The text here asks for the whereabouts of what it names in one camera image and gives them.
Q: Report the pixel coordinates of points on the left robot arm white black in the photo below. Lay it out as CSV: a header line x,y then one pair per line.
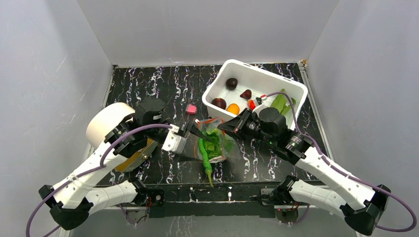
x,y
116,133

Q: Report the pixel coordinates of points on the clear zip top bag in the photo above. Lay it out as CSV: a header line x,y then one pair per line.
x,y
213,123

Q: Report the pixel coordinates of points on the pink small cube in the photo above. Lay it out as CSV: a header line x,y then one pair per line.
x,y
191,109

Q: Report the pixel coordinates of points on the green leafy vegetable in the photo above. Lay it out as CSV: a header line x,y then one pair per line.
x,y
281,104

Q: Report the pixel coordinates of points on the green napa cabbage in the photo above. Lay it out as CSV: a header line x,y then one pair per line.
x,y
221,145

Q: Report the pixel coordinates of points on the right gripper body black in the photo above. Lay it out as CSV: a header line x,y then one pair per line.
x,y
244,121

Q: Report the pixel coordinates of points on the orange fruit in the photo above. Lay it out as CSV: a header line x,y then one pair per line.
x,y
233,108

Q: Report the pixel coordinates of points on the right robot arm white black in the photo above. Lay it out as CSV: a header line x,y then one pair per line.
x,y
359,205

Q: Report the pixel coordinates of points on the white plastic bin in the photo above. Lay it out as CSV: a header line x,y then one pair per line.
x,y
259,81

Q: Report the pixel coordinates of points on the dark purple fruit back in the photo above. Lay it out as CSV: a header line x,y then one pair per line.
x,y
231,84

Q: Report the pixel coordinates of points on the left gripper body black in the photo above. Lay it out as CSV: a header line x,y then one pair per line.
x,y
156,134

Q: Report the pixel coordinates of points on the dark red fruit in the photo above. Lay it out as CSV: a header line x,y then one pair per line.
x,y
247,94

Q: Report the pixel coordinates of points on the red tomato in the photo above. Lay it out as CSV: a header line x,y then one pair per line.
x,y
251,105

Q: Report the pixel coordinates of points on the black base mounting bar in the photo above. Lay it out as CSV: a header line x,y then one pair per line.
x,y
221,199

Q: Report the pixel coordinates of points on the dark purple fruit front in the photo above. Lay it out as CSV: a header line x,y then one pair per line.
x,y
219,102

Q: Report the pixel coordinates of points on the white cylindrical drum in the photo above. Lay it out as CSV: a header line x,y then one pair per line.
x,y
104,122

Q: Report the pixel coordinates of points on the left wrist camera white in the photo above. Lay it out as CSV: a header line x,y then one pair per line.
x,y
173,142

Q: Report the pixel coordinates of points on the long green chili pepper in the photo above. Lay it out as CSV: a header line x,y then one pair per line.
x,y
205,159

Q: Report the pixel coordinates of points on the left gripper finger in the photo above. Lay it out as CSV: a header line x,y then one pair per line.
x,y
192,127
183,158

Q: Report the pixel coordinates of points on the dark purple fruit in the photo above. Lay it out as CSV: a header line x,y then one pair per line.
x,y
219,102
231,84

